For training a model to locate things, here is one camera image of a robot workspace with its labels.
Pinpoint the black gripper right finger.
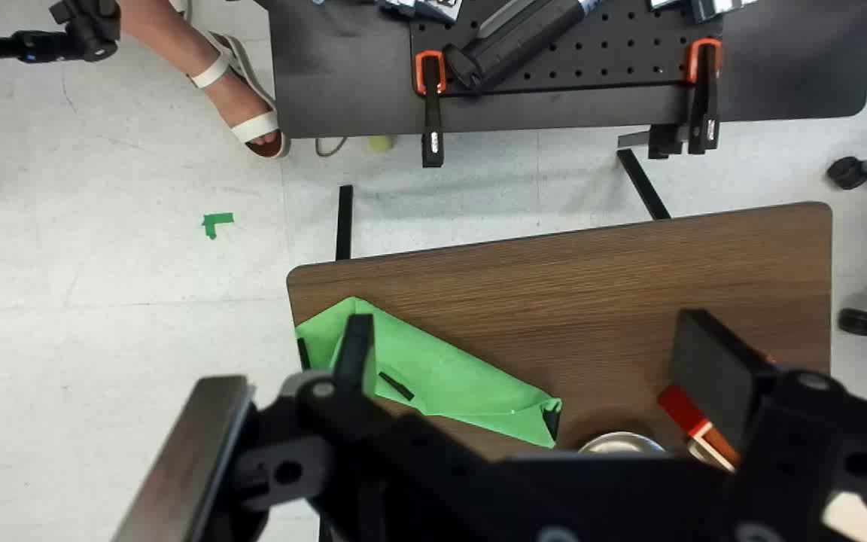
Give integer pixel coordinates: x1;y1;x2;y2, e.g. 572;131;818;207
668;308;786;456

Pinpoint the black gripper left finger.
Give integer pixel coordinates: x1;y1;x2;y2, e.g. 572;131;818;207
330;309;386;435

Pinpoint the red wooden drawer box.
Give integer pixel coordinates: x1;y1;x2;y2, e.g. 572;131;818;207
657;381;744;475

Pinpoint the green cloth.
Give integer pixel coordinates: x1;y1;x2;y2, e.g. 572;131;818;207
295;295;567;451

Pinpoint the green floor tape mark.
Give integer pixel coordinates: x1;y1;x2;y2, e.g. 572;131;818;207
199;207;239;244

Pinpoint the brown wooden table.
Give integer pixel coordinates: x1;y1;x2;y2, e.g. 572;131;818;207
334;146;676;265

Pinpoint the orange black bar clamp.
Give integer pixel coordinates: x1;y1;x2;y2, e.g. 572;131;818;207
411;44;453;172
648;35;730;161

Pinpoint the black work table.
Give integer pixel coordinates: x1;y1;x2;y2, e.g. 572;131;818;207
256;0;867;142

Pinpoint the foot in white sandal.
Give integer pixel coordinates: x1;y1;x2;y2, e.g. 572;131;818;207
114;0;292;161

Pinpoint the black pegboard plate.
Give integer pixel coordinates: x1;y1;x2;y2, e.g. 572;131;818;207
406;0;730;99

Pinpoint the black handheld power tool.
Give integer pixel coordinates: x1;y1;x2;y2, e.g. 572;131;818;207
449;0;614;95

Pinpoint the black camera tripod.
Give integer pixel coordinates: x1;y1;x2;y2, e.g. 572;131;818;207
0;0;123;67

